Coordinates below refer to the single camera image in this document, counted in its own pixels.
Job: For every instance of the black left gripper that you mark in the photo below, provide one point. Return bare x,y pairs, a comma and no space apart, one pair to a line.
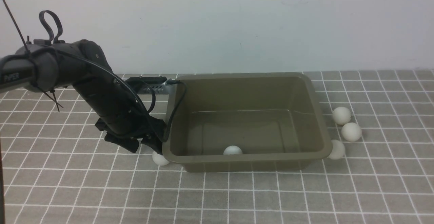
125,132

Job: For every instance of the white ping-pong ball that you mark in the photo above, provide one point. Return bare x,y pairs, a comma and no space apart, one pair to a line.
159,160
338,150
232,150
351,132
341,115

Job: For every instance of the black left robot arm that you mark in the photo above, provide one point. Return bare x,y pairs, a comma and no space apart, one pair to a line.
83,66

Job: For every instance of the grey checkered tablecloth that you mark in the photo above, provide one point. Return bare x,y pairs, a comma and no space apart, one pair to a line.
57,168

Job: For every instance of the olive plastic storage bin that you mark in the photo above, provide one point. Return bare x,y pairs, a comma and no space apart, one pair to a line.
275,118

